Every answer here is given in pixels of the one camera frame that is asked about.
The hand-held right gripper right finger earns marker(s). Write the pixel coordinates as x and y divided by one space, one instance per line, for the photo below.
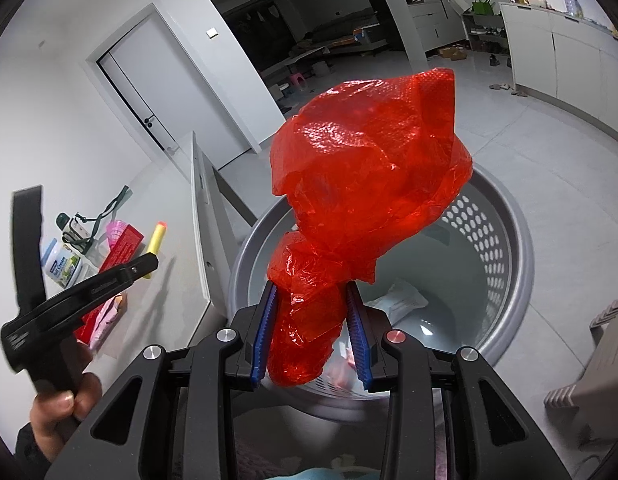
359 340

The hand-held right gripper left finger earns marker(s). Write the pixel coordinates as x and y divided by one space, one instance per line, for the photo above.
261 335

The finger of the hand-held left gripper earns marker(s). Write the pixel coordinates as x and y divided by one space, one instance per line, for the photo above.
104 285
28 250

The pink packet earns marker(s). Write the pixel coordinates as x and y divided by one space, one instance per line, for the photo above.
106 325

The red cardboard box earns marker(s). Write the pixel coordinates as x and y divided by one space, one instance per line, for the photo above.
126 242

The yellow foam dart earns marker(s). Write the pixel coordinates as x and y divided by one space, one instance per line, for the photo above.
156 240

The grey perforated plastic basket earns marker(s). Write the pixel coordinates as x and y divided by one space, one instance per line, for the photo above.
519 270

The red plastic bag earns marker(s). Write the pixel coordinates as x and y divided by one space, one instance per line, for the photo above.
364 160

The person's left forearm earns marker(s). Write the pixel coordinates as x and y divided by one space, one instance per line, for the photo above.
29 457

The person's left hand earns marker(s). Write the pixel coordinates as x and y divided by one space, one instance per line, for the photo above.
49 420

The pink wrapper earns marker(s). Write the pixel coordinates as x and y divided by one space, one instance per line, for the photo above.
348 360

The pink shuttlecock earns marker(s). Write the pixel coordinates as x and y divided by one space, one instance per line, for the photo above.
115 234

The white bottle with green cap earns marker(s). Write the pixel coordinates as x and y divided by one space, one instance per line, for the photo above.
76 230

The light blue cloth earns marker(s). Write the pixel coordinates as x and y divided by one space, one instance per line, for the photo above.
334 475

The white door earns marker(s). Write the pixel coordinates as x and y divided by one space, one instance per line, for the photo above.
179 85

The beige plastic stool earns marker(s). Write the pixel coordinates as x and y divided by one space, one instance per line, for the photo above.
599 360

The pink stool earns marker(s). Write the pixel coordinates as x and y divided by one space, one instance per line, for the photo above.
297 81

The dark sofa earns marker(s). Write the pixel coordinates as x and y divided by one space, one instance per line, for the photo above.
339 32

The shoe rack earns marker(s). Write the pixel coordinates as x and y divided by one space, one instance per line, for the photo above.
484 35

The tall white cabinet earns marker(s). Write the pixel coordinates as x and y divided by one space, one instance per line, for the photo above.
424 10

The white low cabinet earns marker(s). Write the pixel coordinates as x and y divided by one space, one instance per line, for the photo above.
564 60

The white paper bag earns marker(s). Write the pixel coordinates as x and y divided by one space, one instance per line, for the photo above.
459 5

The green bag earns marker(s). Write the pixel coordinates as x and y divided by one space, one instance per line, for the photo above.
482 6

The white light switch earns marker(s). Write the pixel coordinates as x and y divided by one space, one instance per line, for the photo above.
213 32

